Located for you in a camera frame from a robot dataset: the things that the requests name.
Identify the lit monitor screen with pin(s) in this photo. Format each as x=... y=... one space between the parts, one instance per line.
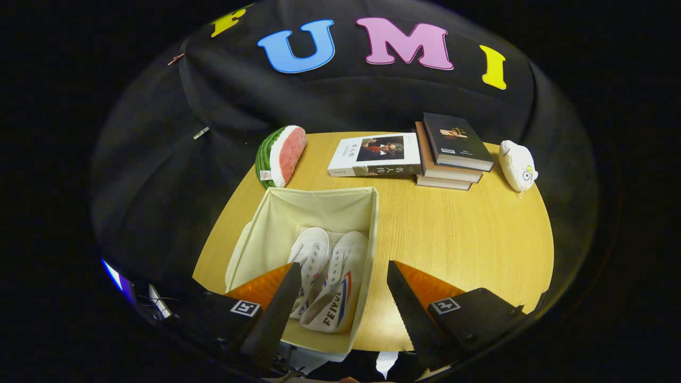
x=118 y=281

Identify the white plush toy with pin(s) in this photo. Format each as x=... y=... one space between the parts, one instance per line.
x=516 y=162

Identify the pink clip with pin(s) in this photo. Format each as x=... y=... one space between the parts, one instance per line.
x=175 y=59

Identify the watermelon slice plush toy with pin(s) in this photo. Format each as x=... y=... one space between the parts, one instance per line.
x=290 y=151

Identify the thin brown book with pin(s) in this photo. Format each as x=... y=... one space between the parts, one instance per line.
x=441 y=183

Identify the white canvas shoe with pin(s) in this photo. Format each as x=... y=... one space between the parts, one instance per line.
x=312 y=250
x=340 y=298

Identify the beige fabric storage box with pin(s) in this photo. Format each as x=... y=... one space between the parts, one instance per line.
x=314 y=207

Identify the black hardcover book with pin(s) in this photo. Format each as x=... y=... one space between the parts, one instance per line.
x=455 y=138

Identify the white portrait cover book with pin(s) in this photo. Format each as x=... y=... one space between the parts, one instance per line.
x=378 y=151

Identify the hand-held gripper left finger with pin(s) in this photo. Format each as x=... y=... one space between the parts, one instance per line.
x=274 y=319

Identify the silver clip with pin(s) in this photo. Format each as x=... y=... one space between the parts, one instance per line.
x=200 y=133

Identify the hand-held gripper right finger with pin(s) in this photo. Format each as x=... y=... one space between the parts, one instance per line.
x=412 y=319

